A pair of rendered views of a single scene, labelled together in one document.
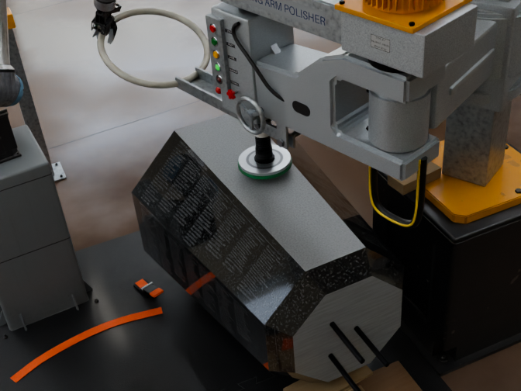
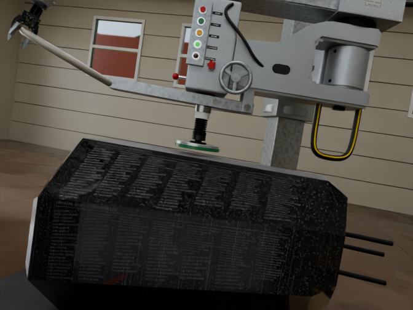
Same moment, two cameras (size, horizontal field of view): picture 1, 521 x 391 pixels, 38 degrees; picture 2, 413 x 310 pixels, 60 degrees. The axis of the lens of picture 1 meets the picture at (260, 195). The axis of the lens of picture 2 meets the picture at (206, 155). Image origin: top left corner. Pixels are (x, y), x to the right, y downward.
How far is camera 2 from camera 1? 2.55 m
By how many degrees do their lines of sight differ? 58
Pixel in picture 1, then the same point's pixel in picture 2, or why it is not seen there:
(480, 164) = (294, 160)
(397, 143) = (361, 81)
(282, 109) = (259, 74)
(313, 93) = (297, 53)
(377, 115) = (353, 60)
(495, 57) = not seen: hidden behind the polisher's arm
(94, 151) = not seen: outside the picture
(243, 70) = (225, 45)
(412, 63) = (396, 11)
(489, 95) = (307, 111)
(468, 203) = not seen: hidden behind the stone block
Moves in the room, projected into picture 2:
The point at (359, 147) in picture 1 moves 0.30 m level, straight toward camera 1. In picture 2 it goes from (334, 89) to (402, 90)
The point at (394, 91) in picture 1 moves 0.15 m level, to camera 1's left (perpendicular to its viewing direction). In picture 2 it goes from (371, 39) to (362, 27)
